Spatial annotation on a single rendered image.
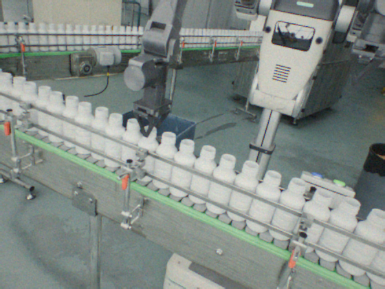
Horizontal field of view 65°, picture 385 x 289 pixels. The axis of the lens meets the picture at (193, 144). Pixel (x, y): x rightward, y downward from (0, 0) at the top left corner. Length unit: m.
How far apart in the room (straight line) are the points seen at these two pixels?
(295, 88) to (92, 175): 0.82
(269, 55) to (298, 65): 0.12
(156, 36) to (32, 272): 1.59
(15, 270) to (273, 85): 1.67
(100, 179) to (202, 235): 0.36
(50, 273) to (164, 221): 1.19
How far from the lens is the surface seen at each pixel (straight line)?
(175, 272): 1.68
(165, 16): 0.77
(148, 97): 0.79
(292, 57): 1.25
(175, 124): 1.54
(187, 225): 0.88
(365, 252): 0.81
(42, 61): 2.27
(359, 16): 1.28
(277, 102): 1.30
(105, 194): 1.01
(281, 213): 0.79
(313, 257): 0.84
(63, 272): 2.00
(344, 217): 0.78
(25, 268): 2.06
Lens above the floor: 1.54
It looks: 27 degrees down
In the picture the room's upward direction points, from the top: 10 degrees clockwise
